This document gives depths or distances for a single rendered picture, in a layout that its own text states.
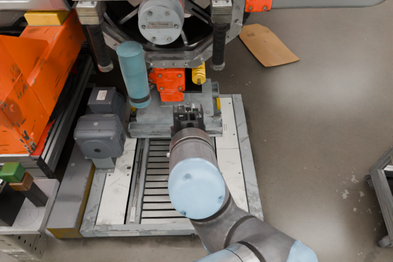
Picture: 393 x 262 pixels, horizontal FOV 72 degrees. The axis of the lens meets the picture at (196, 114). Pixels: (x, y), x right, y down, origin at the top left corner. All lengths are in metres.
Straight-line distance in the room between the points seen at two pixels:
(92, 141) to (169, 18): 0.61
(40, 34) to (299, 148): 1.38
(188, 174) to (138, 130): 1.04
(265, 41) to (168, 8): 1.63
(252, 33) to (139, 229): 1.79
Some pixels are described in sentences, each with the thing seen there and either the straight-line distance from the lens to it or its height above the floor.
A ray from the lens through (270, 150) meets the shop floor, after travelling 1.60.
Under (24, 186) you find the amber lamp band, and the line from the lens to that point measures 0.89.
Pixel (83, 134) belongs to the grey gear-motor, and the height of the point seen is 0.40.
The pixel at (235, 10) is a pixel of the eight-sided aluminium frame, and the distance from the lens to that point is 0.99.
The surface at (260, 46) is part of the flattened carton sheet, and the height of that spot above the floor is 0.01.
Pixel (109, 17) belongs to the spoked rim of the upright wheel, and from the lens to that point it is 1.13.
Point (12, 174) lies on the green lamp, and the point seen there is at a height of 0.66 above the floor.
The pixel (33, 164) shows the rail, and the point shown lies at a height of 0.33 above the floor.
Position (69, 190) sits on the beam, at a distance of 1.40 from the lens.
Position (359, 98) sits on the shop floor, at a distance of 2.11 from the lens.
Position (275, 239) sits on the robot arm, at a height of 0.86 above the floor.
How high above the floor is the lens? 1.27
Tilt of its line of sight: 48 degrees down
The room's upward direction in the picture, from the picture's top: straight up
